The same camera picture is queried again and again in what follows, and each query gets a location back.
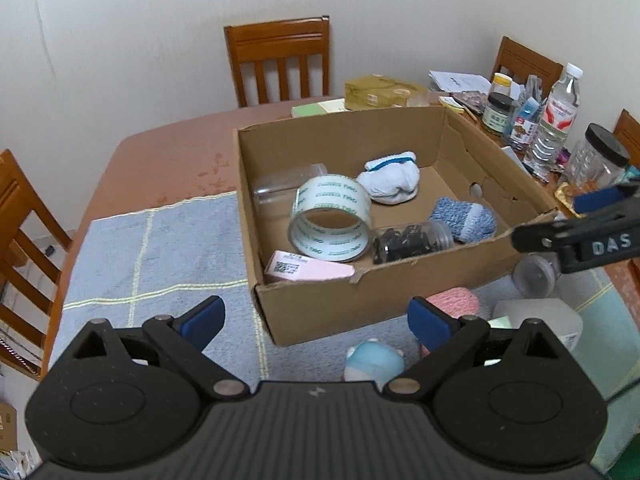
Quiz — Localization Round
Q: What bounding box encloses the wooden chair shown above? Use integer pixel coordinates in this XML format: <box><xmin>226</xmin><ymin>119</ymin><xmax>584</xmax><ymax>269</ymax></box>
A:
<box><xmin>613</xmin><ymin>110</ymin><xmax>640</xmax><ymax>168</ymax></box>
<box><xmin>224</xmin><ymin>15</ymin><xmax>331</xmax><ymax>108</ymax></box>
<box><xmin>1</xmin><ymin>150</ymin><xmax>72</xmax><ymax>380</ymax></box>
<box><xmin>491</xmin><ymin>36</ymin><xmax>563</xmax><ymax>96</ymax></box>

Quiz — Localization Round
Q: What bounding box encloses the wooden chair at far side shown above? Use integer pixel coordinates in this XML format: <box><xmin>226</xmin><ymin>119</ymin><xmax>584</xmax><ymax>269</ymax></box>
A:
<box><xmin>224</xmin><ymin>15</ymin><xmax>331</xmax><ymax>108</ymax></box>

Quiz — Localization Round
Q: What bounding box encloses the blue white plush toy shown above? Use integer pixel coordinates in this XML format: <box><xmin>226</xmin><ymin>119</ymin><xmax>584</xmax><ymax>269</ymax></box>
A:
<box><xmin>343</xmin><ymin>338</ymin><xmax>405</xmax><ymax>390</ymax></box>

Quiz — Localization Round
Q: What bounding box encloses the blue snack packet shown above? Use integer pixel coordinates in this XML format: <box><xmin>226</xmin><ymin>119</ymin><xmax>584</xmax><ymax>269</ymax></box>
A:
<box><xmin>503</xmin><ymin>96</ymin><xmax>540</xmax><ymax>152</ymax></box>

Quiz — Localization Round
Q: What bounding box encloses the blue knitted sock roll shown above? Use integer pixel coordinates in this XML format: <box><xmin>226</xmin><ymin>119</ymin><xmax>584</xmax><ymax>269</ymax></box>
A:
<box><xmin>430</xmin><ymin>197</ymin><xmax>498</xmax><ymax>244</ymax></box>

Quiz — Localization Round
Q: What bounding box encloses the pink knitted sock roll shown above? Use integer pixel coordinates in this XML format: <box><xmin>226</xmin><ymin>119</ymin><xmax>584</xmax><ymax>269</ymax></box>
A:
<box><xmin>408</xmin><ymin>287</ymin><xmax>480</xmax><ymax>356</ymax></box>

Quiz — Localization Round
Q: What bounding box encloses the green notebook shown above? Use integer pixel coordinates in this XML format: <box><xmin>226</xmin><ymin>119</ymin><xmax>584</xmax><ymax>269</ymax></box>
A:
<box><xmin>291</xmin><ymin>99</ymin><xmax>347</xmax><ymax>118</ymax></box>

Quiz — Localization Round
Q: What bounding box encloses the jar of black clips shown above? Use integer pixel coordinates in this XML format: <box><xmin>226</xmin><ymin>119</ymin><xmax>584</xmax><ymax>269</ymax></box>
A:
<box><xmin>371</xmin><ymin>220</ymin><xmax>454</xmax><ymax>264</ymax></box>

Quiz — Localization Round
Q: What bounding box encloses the white sock bundle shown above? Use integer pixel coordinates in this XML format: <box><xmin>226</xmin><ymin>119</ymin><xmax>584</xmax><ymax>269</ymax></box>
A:
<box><xmin>356</xmin><ymin>152</ymin><xmax>420</xmax><ymax>206</ymax></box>

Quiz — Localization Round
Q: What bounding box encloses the wooden chair far right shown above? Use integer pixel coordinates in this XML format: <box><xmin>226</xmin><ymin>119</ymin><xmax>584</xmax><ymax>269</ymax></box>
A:
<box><xmin>491</xmin><ymin>36</ymin><xmax>563</xmax><ymax>96</ymax></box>

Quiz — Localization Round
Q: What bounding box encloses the wooden chair at right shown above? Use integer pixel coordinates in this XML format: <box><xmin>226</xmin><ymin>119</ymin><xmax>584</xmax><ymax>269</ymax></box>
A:
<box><xmin>613</xmin><ymin>110</ymin><xmax>640</xmax><ymax>168</ymax></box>

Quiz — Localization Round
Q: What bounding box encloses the olive tissue box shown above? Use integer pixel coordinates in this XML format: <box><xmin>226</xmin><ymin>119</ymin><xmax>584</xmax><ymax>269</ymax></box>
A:
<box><xmin>344</xmin><ymin>74</ymin><xmax>427</xmax><ymax>110</ymax></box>

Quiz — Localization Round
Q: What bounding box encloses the pink rectangular box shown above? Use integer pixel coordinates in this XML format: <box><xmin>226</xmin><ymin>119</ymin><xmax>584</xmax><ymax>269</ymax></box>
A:
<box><xmin>265</xmin><ymin>250</ymin><xmax>355</xmax><ymax>282</ymax></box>

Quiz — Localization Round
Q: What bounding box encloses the wooden chair at left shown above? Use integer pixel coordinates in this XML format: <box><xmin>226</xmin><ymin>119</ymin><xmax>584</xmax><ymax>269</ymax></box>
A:
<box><xmin>1</xmin><ymin>150</ymin><xmax>72</xmax><ymax>380</ymax></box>

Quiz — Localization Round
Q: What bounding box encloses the translucent white plastic bottle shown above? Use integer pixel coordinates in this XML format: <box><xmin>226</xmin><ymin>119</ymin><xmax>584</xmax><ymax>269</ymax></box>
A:
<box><xmin>494</xmin><ymin>298</ymin><xmax>584</xmax><ymax>351</ymax></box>

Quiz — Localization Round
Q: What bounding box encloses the clear packing tape roll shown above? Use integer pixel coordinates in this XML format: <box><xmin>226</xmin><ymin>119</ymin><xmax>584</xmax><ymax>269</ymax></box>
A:
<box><xmin>288</xmin><ymin>174</ymin><xmax>372</xmax><ymax>262</ymax></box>

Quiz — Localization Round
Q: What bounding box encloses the blue grey checked cloth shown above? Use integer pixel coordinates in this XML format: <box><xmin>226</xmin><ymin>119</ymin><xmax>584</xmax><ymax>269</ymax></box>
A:
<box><xmin>48</xmin><ymin>190</ymin><xmax>640</xmax><ymax>476</ymax></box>

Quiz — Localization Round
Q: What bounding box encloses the small grey lidded jar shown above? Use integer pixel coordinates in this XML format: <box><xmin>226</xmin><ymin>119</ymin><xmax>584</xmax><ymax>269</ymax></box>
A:
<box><xmin>512</xmin><ymin>254</ymin><xmax>561</xmax><ymax>299</ymax></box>

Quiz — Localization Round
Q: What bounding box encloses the black lidded clear jar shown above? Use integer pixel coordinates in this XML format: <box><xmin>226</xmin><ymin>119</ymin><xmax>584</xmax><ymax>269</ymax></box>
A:
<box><xmin>565</xmin><ymin>122</ymin><xmax>630</xmax><ymax>193</ymax></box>

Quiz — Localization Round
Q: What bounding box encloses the green white tissue pack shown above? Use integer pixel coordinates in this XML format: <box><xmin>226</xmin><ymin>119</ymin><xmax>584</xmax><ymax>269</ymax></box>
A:
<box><xmin>488</xmin><ymin>316</ymin><xmax>512</xmax><ymax>330</ymax></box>

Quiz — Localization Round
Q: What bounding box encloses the white paper stack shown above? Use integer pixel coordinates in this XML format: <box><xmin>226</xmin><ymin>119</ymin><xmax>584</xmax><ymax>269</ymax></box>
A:
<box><xmin>430</xmin><ymin>70</ymin><xmax>491</xmax><ymax>94</ymax></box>

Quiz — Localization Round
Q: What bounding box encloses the clear plastic cup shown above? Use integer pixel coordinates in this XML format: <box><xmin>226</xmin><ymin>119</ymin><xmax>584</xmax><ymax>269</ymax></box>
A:
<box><xmin>250</xmin><ymin>164</ymin><xmax>328</xmax><ymax>218</ymax></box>

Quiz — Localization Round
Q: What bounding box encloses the dark lidded glass jar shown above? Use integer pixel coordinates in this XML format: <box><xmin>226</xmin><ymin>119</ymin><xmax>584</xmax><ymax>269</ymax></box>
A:
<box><xmin>480</xmin><ymin>92</ymin><xmax>514</xmax><ymax>136</ymax></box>

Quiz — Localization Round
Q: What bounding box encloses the yellow lidded jar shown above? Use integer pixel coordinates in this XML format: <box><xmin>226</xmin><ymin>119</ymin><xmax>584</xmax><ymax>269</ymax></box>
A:
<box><xmin>489</xmin><ymin>72</ymin><xmax>513</xmax><ymax>96</ymax></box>

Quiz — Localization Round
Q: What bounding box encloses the clear water bottle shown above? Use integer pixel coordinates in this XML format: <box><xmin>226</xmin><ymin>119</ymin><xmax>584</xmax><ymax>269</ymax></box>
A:
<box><xmin>523</xmin><ymin>63</ymin><xmax>584</xmax><ymax>181</ymax></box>

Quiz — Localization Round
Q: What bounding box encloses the brown cardboard box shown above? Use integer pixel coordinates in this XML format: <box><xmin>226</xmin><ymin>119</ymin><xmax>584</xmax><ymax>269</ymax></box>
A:
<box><xmin>234</xmin><ymin>107</ymin><xmax>556</xmax><ymax>347</ymax></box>

